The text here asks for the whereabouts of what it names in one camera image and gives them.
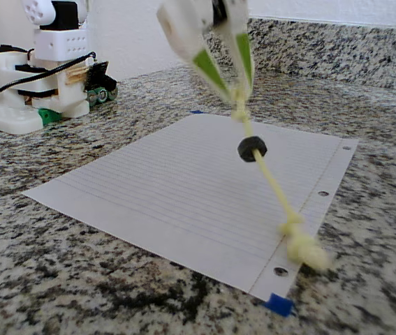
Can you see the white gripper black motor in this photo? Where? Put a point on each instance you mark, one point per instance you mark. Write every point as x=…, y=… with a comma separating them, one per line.
x=207, y=38

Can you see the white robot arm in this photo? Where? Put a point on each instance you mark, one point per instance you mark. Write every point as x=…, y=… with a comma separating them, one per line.
x=61, y=45

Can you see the blue tape piece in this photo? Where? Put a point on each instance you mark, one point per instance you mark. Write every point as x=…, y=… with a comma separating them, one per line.
x=279, y=304
x=196, y=112

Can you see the motor control board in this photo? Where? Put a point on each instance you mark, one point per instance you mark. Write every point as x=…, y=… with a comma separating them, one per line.
x=96, y=80

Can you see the lined white paper sheet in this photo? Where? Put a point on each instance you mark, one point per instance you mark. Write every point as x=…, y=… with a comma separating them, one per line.
x=148, y=195

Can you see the green table clamp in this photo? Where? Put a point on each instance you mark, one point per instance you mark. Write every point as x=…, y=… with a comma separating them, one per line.
x=49, y=117

